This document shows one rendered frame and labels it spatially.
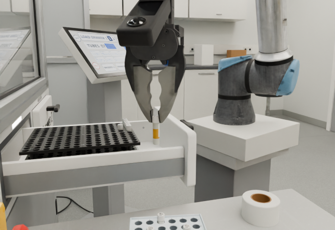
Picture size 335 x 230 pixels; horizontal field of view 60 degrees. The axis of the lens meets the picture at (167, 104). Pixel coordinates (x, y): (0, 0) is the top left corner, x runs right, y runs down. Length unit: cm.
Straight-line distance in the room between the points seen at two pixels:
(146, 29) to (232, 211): 42
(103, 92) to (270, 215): 119
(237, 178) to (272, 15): 52
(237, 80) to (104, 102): 83
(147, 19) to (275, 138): 71
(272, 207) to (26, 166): 44
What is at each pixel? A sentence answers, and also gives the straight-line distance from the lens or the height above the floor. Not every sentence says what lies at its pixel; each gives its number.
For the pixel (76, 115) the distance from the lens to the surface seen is 236.
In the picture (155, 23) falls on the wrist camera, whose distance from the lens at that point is 37.
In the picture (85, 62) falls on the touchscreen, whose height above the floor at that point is 103.
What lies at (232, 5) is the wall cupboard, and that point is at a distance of 447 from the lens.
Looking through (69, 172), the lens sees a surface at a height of 87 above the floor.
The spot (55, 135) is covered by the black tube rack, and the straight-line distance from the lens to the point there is 68.
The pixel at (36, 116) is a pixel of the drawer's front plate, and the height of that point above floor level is 91.
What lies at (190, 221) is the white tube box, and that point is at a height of 80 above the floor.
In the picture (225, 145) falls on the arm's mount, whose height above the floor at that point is 79.
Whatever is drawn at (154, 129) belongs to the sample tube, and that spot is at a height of 96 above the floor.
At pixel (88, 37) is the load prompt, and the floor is 116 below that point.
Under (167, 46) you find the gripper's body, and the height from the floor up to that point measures 109.
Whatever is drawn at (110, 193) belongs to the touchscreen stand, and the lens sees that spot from 179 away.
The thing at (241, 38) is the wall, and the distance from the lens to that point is 491.
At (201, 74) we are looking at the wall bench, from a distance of 386.
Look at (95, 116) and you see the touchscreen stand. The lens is 166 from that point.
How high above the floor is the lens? 108
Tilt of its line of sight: 10 degrees down
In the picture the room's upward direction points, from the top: straight up
